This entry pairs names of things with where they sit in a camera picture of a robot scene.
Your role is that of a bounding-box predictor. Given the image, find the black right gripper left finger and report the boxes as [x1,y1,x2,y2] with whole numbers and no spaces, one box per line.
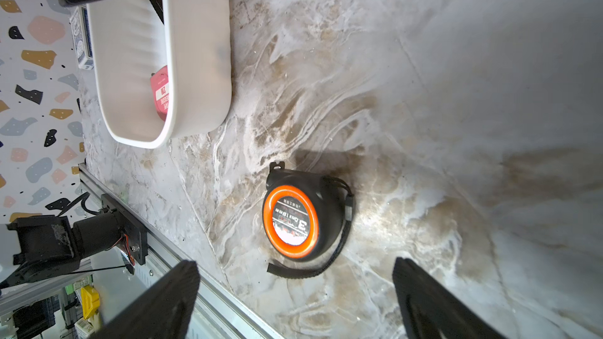
[91,261,200,338]

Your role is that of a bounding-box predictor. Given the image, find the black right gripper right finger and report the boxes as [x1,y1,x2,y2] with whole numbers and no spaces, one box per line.
[393,257,502,338]

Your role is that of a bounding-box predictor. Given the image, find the black orange tape measure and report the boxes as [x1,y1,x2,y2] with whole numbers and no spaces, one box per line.
[262,162,356,279]

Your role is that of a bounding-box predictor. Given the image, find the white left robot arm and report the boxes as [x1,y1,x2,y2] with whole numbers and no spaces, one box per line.
[1,0,148,289]

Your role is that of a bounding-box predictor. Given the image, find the white storage box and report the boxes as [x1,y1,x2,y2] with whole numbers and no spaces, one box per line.
[87,0,232,149]

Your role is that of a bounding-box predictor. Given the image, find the pink tape measure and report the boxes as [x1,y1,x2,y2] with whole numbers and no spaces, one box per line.
[149,66,170,121]

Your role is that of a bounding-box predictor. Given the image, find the aluminium front rail frame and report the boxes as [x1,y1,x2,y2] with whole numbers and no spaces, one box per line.
[79,164,281,338]

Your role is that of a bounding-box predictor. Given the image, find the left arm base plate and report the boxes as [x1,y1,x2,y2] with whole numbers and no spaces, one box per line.
[101,194,149,267]

